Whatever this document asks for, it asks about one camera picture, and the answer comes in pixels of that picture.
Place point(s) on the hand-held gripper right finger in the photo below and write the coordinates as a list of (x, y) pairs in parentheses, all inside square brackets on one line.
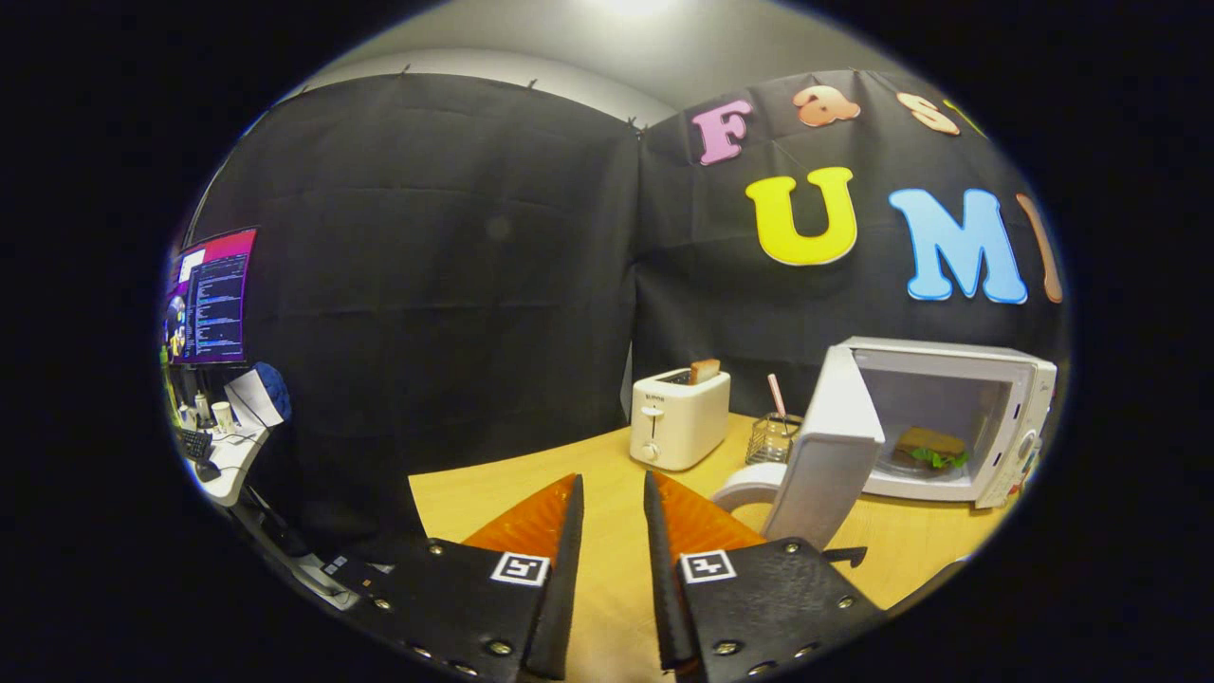
[(664, 588)]

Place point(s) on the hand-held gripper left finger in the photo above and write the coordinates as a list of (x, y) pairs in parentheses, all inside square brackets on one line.
[(564, 579)]

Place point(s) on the white microwave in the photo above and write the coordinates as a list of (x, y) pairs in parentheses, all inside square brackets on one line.
[(835, 446)]

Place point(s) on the brown bread lettuce sandwich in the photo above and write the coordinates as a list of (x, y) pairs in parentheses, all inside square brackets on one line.
[(929, 446)]

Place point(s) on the white toaster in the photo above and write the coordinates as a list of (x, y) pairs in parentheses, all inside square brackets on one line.
[(678, 422)]

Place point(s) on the toasted bread slice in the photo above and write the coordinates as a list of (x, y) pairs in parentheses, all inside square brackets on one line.
[(705, 371)]

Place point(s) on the pink straw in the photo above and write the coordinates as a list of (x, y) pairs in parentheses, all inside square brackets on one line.
[(777, 396)]

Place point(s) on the black backdrop cloth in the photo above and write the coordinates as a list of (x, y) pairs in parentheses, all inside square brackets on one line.
[(427, 285)]

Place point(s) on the white office desk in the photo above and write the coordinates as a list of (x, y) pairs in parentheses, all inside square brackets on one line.
[(237, 465)]

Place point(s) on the white and blue bundle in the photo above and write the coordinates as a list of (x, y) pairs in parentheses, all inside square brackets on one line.
[(256, 398)]

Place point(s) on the black computer mouse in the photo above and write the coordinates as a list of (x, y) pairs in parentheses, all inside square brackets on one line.
[(208, 470)]

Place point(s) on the white paper cup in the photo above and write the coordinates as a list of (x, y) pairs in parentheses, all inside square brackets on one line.
[(223, 417)]

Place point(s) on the black keyboard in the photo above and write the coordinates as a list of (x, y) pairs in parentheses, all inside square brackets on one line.
[(194, 444)]

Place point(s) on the computer monitor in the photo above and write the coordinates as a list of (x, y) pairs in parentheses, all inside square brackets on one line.
[(216, 299)]

